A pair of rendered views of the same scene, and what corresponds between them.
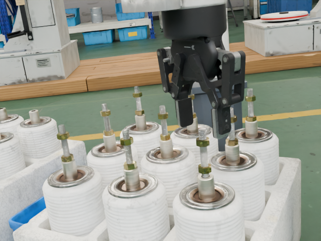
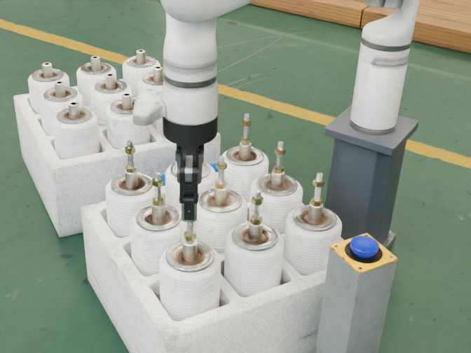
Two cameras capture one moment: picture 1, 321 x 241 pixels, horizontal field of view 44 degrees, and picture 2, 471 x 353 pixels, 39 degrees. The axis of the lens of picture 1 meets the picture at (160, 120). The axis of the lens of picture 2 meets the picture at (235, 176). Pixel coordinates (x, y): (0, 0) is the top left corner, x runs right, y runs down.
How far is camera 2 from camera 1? 68 cm
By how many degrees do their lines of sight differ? 31
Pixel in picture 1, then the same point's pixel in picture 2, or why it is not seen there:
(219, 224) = (176, 283)
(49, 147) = not seen: hidden behind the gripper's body
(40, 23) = not seen: outside the picture
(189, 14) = (169, 125)
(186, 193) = (179, 246)
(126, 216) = (137, 241)
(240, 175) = (240, 253)
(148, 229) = (151, 258)
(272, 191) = (292, 280)
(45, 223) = not seen: hidden behind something
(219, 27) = (193, 141)
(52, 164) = (172, 149)
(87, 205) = (130, 215)
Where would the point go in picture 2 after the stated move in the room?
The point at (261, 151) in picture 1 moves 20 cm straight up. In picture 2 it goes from (303, 239) to (315, 132)
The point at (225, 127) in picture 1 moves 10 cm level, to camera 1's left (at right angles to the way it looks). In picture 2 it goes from (187, 216) to (131, 193)
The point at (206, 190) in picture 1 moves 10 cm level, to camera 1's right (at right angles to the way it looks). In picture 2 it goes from (185, 252) to (240, 277)
